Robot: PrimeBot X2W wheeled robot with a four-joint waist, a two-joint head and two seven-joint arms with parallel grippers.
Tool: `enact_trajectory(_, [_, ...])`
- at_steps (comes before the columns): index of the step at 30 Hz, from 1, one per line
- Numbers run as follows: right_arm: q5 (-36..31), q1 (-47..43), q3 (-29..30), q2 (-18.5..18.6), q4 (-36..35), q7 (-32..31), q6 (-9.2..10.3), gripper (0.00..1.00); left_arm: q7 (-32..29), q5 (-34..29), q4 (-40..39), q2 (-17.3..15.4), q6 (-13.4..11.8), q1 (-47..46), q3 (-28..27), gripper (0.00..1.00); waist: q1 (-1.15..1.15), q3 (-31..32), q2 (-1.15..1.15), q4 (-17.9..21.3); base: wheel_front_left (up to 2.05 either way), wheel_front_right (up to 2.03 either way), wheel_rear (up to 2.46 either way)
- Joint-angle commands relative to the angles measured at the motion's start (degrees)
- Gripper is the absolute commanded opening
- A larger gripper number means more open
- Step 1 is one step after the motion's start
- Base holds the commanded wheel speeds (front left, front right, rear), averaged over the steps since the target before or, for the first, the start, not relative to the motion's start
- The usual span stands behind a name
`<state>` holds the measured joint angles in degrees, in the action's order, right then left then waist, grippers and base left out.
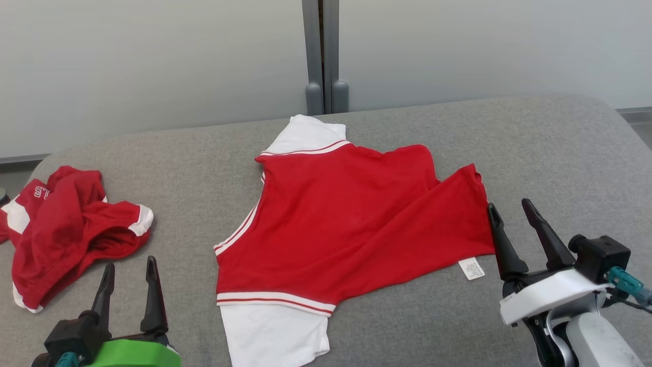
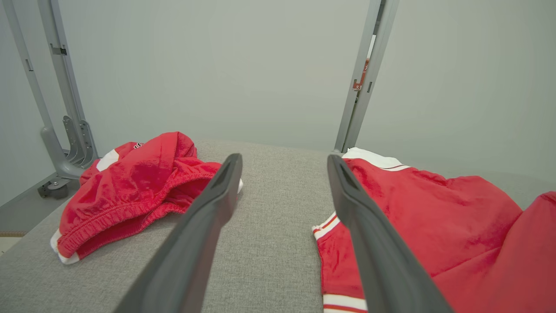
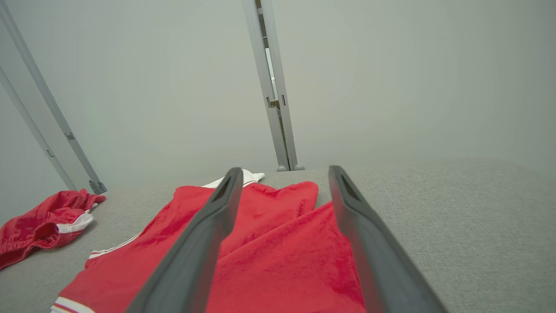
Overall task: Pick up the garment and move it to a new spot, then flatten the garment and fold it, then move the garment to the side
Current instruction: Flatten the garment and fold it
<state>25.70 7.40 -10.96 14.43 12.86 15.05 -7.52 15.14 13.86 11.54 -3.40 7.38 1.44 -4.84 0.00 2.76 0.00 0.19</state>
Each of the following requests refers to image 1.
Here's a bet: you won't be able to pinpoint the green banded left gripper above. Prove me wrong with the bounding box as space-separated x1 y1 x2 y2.
84 256 182 367

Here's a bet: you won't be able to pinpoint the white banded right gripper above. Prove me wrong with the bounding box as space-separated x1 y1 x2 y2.
486 198 610 367

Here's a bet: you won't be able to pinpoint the red shorts white trim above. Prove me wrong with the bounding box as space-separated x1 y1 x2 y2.
0 165 154 314

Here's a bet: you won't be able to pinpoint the red jersey white sleeves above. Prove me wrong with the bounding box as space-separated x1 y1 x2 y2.
214 115 496 367

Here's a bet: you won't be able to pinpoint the teal right camera connector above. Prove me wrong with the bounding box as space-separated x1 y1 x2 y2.
605 266 652 307

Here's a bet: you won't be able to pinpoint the grey wall baseboard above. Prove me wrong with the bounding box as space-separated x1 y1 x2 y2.
0 153 51 166
615 106 652 124

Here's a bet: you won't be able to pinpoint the grey partition post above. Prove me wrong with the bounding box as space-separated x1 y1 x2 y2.
302 0 325 116
322 0 350 114

